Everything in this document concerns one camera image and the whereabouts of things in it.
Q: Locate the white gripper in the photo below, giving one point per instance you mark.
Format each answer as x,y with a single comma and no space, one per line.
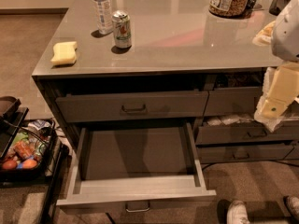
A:
287,34

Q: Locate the plastic bags in drawer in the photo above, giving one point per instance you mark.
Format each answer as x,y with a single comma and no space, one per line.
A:
229,119

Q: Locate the white shoe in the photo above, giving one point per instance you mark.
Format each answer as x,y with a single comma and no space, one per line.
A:
237,213
292,204

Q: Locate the clear plastic water bottle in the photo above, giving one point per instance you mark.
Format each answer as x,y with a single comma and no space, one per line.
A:
103,14

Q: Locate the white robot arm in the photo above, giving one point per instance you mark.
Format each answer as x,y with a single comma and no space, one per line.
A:
285,45

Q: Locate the black cart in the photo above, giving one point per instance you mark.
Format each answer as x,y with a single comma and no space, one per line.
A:
33,201

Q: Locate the grey kitchen counter cabinet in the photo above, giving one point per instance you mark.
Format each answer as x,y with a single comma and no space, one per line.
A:
178,45

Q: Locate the white shoe left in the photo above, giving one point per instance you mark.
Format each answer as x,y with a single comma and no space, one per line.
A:
237,213

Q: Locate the silver green soda can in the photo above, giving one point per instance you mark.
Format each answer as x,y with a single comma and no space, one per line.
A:
121,29

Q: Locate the white shoe right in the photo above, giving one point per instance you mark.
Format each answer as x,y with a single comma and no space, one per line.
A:
292,204

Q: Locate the grey drawer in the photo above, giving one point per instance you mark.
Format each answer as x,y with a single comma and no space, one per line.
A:
246,133
268,152
135,170
125,106
227,101

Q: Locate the yellow sponge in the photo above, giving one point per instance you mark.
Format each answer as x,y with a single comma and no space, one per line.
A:
64,53

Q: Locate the black basket of snacks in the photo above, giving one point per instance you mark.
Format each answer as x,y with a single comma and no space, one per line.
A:
26,149

